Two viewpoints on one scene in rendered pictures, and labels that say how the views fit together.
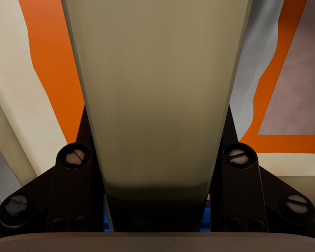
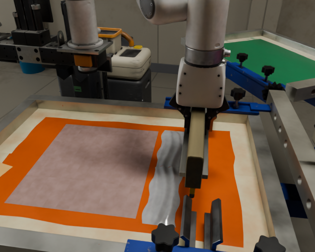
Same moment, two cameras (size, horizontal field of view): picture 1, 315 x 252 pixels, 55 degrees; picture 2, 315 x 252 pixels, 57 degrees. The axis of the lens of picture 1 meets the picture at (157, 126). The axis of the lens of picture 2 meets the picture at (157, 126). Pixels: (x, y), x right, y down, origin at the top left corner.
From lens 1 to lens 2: 56 cm
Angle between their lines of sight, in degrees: 12
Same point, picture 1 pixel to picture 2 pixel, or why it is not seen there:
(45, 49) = (229, 160)
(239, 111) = (166, 138)
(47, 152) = (238, 132)
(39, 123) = (238, 141)
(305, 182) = (138, 113)
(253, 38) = (164, 155)
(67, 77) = (224, 153)
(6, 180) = (253, 122)
